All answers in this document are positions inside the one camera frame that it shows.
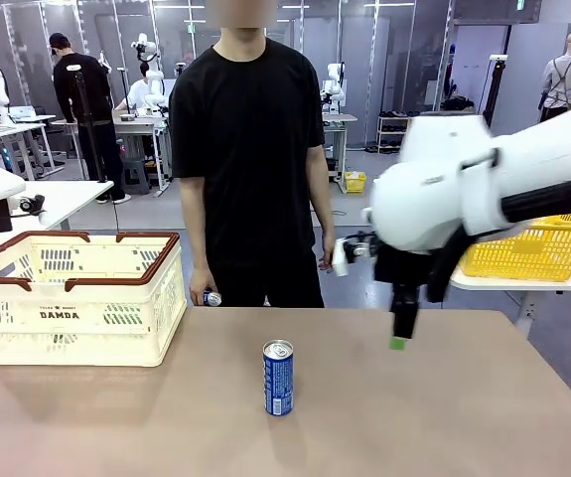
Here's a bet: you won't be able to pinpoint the mannequin with grey apron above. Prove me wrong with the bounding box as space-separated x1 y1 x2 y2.
537 33 571 123

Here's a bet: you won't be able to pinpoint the background person black clothes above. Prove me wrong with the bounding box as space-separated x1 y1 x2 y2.
49 32 132 206

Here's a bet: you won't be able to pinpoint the small yellow floor crate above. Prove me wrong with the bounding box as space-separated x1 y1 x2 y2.
344 171 367 195

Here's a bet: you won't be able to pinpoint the long white background desk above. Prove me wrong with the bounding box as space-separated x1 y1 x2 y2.
0 121 66 181

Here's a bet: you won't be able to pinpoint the person's left hand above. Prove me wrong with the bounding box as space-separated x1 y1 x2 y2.
316 240 339 274

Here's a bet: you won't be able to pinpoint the white side table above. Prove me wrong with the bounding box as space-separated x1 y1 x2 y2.
0 180 115 249

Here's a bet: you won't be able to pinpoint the background person white shirt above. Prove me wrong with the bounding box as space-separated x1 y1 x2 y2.
114 77 152 113

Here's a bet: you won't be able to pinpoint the black pole white top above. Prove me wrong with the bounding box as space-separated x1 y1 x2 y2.
483 55 508 128

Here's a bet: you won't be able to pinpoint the white background robot on pedestal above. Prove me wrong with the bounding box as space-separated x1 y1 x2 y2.
321 62 349 108

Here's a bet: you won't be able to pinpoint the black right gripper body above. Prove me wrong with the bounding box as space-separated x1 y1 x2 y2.
373 243 436 300

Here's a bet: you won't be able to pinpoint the person's left forearm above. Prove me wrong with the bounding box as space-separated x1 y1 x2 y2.
309 146 338 247

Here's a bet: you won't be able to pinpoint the yellow plastic shopping basket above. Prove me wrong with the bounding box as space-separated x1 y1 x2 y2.
458 211 571 283

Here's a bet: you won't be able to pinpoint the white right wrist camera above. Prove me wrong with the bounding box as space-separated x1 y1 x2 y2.
333 233 380 278

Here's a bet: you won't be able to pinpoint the black tripod stand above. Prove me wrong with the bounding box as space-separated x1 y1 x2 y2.
72 69 110 184

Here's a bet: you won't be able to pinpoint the person in black t-shirt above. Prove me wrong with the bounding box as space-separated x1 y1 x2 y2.
168 0 327 308

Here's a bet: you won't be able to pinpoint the white shoe rack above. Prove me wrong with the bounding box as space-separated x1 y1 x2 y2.
376 116 413 154

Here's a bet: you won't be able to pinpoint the white table under yellow basket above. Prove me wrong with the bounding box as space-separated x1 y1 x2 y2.
449 247 571 340

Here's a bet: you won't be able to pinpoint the person's right hand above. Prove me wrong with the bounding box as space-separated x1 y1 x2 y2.
188 270 216 307

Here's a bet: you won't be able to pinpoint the pile of black bags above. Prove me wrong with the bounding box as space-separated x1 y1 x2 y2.
441 96 476 113

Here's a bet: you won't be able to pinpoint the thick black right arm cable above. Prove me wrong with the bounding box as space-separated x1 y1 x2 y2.
426 173 571 305

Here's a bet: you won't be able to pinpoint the person's right forearm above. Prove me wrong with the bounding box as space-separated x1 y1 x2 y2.
179 176 213 274

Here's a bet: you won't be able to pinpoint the cream basket brown handles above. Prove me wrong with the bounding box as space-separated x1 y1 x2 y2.
0 230 189 369

